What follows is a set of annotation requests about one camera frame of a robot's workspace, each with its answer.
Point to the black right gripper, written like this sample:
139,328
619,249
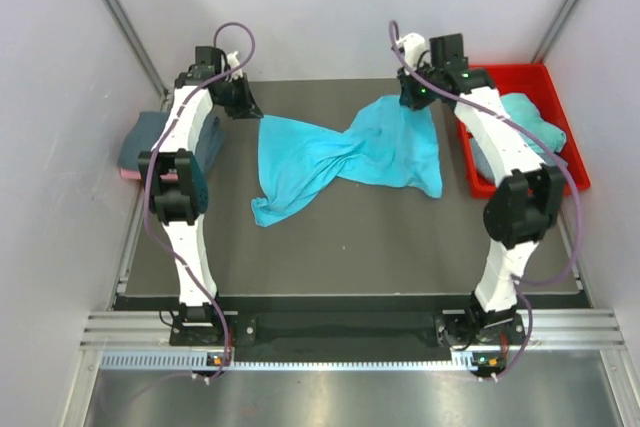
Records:
407,99

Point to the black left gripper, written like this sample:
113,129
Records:
246,108

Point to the bright blue t shirt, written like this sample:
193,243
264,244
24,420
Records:
386,145

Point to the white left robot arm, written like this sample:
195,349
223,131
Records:
176,189

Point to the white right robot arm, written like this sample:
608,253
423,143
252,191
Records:
528,191

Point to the grey-blue t shirt in bin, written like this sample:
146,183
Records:
484,169

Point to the turquoise t shirt in bin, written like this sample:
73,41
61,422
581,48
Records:
524,112

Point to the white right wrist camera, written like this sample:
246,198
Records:
413,49

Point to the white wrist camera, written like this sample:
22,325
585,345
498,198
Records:
413,49
233,67

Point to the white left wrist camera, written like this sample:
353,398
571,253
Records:
233,67

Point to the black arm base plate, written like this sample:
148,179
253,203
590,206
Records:
360,336

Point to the aluminium frame rail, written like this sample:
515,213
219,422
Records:
552,329

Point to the grey slotted cable duct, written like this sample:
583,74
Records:
201,361

